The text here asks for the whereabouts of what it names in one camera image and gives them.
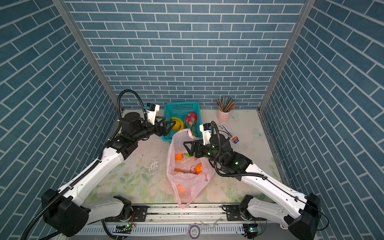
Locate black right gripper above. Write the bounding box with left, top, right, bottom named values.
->
left=183, top=139, right=226, bottom=167

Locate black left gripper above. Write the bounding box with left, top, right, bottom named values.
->
left=131, top=115, right=175, bottom=144

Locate orange fruit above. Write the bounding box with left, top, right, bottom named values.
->
left=175, top=154, right=184, bottom=161
left=195, top=164, right=203, bottom=175

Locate pink plastic bag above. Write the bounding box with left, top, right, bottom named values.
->
left=166, top=129, right=215, bottom=209

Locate red dragon fruit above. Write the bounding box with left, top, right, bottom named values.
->
left=184, top=112, right=198, bottom=130

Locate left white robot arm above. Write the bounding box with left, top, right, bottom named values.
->
left=42, top=112, right=176, bottom=237

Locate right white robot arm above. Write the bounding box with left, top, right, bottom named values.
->
left=183, top=134, right=321, bottom=240

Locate orange fruit in bag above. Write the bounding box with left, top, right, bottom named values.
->
left=175, top=154, right=184, bottom=161

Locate yellow banana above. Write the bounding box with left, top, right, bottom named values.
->
left=171, top=117, right=184, bottom=131

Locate teal plastic basket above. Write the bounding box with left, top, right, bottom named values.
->
left=164, top=101, right=202, bottom=139

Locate pink metal pencil bucket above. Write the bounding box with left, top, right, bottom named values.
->
left=217, top=110, right=230, bottom=123

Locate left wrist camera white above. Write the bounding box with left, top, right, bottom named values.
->
left=145, top=103, right=160, bottom=125

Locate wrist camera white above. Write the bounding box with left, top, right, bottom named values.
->
left=199, top=123, right=212, bottom=146
left=145, top=103, right=160, bottom=125

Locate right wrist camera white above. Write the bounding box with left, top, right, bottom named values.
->
left=199, top=123, right=212, bottom=146

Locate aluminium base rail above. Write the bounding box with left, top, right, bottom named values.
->
left=76, top=202, right=294, bottom=239

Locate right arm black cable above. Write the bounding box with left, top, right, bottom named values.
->
left=209, top=120, right=268, bottom=181

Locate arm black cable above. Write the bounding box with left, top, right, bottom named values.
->
left=19, top=89, right=148, bottom=240
left=209, top=120, right=268, bottom=181

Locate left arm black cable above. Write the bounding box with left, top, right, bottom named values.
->
left=19, top=89, right=148, bottom=240

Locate left corner aluminium post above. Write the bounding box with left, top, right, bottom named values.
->
left=52, top=0, right=117, bottom=107

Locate corner aluminium post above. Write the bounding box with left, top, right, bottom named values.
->
left=52, top=0, right=117, bottom=107
left=259, top=0, right=316, bottom=114

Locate right corner aluminium post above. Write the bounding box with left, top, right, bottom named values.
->
left=259, top=0, right=316, bottom=114

